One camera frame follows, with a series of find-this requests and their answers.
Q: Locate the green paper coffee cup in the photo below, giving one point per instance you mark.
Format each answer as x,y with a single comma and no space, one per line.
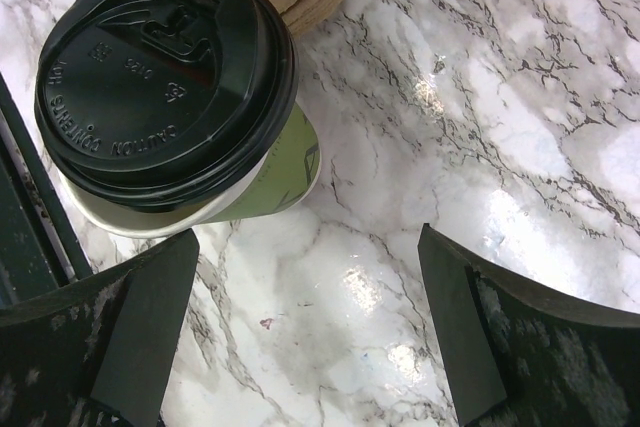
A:
280,180

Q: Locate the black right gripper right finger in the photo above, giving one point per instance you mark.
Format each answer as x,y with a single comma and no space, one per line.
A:
518,353

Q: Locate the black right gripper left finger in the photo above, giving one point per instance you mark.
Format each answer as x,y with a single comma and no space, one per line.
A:
99,351

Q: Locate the black plastic cup lid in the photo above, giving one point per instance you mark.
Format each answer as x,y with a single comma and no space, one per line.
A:
156,104

